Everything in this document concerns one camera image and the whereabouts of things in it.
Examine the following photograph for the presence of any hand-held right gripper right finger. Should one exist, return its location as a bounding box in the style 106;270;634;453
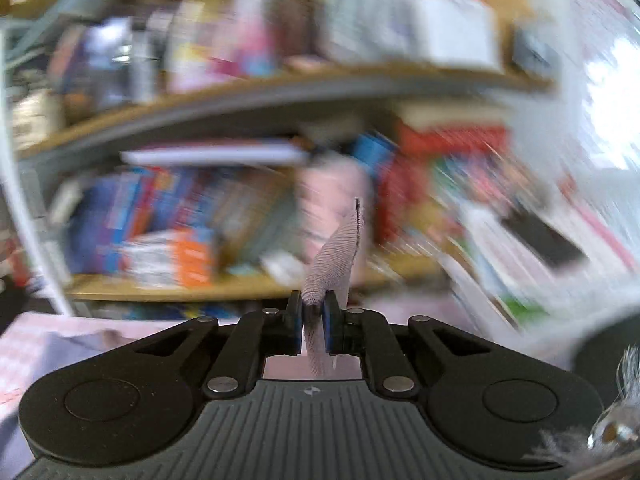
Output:
321;291;496;402

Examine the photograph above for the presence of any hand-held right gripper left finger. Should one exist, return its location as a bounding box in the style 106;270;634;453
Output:
132;292;305;402

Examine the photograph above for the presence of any purple and pink sweater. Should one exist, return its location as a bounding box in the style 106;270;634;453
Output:
0;197;362;480

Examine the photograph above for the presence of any white charger plug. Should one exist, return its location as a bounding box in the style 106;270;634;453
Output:
260;252;306;281

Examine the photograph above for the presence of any pink checked cartoon desk mat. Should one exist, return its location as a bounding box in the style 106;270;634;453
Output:
0;292;481;406

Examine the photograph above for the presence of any orange and white carton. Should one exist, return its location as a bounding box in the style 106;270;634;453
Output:
135;257;218;288
125;227;221;261

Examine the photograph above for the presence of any pink sticker tumbler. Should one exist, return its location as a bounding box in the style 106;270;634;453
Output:
295;157;373;261

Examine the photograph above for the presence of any stack of papers and notebooks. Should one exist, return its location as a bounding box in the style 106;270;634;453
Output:
440;200;591;331

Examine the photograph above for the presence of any row of leaning books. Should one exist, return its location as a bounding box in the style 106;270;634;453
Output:
65;130;401;276

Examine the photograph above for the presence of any row of red thick books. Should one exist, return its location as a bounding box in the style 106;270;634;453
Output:
395;120;511;246

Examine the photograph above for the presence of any black smartphone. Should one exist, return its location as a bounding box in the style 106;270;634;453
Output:
502;210;588;271

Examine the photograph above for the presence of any white wooden bookshelf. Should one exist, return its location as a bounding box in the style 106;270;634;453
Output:
0;0;556;306

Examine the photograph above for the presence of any white feather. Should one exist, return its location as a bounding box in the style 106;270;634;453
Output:
525;345;640;466

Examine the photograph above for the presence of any row of upright colourful books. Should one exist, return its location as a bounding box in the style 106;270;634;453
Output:
165;0;326;91

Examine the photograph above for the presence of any clear glass ornament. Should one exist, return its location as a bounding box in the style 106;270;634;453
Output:
587;402;640;456

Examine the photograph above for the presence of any white pen organiser box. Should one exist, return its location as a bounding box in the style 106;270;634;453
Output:
415;0;501;68

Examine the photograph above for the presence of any alphabet wall poster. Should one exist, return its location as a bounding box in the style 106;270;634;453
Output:
562;0;640;271

